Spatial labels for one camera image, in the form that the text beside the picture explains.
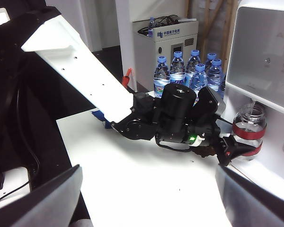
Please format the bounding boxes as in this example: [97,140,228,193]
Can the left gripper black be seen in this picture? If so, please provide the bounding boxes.
[216,136,261,166]

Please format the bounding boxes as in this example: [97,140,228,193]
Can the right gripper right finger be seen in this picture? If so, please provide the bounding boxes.
[215,164,284,227]

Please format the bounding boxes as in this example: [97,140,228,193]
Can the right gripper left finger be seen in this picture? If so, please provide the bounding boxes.
[0,164,83,227]

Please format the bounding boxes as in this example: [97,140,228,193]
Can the glass jar two red bands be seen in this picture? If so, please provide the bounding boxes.
[231,101,267,164]

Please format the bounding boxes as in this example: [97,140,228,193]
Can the clear water bottle blue cap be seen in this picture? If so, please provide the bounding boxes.
[207,59,224,100]
[169,51,186,86]
[190,63,208,97]
[204,52,218,71]
[186,49,202,81]

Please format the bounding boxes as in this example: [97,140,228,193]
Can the white AUX water dispenser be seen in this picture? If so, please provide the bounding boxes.
[223,0,284,187]

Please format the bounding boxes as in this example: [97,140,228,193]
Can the water bottle rainbow label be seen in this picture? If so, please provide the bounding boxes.
[153,56,171,99]

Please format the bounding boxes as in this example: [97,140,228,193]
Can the small bottle blue cap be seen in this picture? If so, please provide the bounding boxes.
[148,16,156,38]

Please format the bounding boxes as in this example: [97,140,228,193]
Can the oval brown paper patch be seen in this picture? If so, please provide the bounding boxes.
[193,145,220,158]

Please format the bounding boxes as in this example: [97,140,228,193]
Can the blue cloth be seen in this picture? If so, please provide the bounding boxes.
[91,109,114,130]

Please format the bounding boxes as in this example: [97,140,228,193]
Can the white power cabinet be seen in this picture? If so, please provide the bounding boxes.
[132,17,199,93]

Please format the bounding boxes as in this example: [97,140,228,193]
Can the black base cable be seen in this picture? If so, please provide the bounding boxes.
[0,68,41,207]

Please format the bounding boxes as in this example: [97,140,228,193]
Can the white cable strap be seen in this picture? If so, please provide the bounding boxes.
[193,134,206,147]

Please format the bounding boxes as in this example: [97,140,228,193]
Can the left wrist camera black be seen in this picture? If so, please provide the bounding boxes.
[195,85,226,119]

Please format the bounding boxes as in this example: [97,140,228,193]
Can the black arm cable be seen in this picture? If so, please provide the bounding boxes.
[155,139,193,152]

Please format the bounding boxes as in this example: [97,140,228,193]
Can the wooden frame with plastic wrap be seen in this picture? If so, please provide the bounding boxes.
[198,0,238,62]

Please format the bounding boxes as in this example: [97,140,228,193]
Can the black cable bundle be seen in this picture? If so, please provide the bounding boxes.
[137,15,188,37]

